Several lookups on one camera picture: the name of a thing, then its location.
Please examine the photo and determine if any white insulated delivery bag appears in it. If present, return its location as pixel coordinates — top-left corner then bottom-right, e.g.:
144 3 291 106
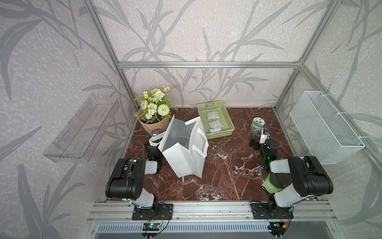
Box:
149 117 209 178

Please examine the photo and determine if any white ice pack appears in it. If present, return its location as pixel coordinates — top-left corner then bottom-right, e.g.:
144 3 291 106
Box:
207 111 220 120
209 127 222 133
209 119 224 128

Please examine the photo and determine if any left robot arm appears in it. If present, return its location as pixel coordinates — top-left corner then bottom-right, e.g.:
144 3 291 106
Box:
105 143 163 210

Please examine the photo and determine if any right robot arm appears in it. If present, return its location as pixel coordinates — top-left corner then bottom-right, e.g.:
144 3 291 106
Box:
249 135 334 220

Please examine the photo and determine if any round decorated tin can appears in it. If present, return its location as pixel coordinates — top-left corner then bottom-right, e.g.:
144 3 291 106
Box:
251 117 265 134

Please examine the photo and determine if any flower bouquet in paper pot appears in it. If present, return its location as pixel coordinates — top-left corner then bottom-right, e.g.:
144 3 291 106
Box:
135 86 177 134

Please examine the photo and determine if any green plastic basket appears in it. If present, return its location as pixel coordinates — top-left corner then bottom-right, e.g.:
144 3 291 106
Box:
198 101 235 139

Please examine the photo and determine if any left controller board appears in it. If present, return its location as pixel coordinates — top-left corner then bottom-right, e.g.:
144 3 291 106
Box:
142 222 162 232

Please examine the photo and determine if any controller board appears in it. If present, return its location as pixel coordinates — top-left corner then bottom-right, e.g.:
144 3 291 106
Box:
142 222 162 232
268 222 289 232

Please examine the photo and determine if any right controller board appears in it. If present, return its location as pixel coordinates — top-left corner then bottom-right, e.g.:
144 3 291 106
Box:
268 222 289 232

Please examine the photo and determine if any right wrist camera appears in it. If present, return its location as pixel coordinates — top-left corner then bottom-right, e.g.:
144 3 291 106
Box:
259 128 271 144

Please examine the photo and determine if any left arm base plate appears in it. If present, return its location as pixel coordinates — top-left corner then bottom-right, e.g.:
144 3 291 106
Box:
132 202 174 221

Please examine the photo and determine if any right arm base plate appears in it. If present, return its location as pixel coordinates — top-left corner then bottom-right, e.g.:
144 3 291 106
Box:
250 201 294 220

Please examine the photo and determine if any white wire mesh basket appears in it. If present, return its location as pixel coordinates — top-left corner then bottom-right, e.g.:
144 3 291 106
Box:
290 91 365 164

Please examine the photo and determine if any clear acrylic wall shelf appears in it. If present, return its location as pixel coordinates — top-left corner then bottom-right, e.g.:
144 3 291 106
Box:
43 94 119 163

